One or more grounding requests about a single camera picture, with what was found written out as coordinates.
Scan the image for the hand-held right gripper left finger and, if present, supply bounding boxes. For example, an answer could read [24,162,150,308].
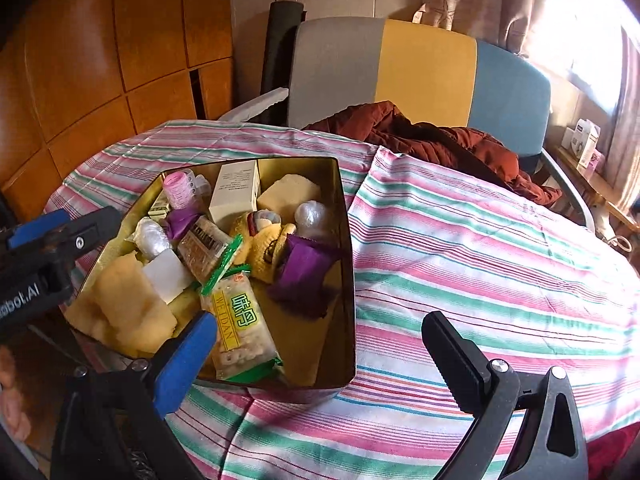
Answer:
[50,310,219,480]

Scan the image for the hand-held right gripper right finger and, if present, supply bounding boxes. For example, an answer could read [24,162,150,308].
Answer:
[421,310,588,480]

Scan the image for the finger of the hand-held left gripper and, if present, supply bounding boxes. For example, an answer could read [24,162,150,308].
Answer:
[6,209,70,252]
[42,205,123,266]

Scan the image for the large yellow sponge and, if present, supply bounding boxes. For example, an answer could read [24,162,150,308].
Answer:
[92,251,178,358]

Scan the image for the white yellow sponge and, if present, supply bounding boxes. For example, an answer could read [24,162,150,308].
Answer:
[142,249,196,305]

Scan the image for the brown snack packet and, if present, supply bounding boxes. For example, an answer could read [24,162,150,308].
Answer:
[177,216,244,296]

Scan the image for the gold tin box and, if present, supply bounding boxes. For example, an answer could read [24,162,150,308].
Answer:
[65,156,357,405]

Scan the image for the yellow plush toy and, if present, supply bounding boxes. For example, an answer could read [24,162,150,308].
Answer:
[230,210,298,281]

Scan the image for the large purple pouch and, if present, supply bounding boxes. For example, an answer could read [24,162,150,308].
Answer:
[267,234,346,320]

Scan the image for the beige tall box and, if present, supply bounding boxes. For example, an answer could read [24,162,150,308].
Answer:
[209,160,262,225]

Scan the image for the clear plastic ball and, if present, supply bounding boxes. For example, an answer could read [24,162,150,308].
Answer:
[294,201,331,238]

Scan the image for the pale yellow sponge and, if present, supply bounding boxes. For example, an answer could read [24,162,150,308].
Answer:
[257,174,322,225]

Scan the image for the person's left hand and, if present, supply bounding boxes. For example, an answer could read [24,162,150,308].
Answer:
[0,345,32,431]

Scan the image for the striped bed sheet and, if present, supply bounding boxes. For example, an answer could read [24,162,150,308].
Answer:
[42,119,640,480]

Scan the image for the wooden wardrobe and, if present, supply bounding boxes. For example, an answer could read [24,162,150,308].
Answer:
[0,0,236,221]

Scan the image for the red cloth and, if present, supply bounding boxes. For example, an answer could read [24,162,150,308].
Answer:
[585,425,640,480]

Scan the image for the red-brown quilted jacket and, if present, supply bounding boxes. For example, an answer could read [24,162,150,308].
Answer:
[302,101,563,206]

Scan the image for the white armrest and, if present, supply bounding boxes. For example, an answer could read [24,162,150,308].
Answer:
[217,86,291,122]

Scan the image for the wooden desk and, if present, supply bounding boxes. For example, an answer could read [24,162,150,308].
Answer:
[547,145,640,233]

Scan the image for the white carton box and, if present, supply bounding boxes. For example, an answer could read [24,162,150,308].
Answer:
[560,119,601,168]

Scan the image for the grey yellow blue chair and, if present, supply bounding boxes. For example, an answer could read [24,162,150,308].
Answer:
[286,17,596,233]

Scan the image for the window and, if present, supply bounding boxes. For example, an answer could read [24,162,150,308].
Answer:
[520,0,626,116]

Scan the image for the white cable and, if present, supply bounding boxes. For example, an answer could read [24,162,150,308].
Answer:
[602,230,633,253]

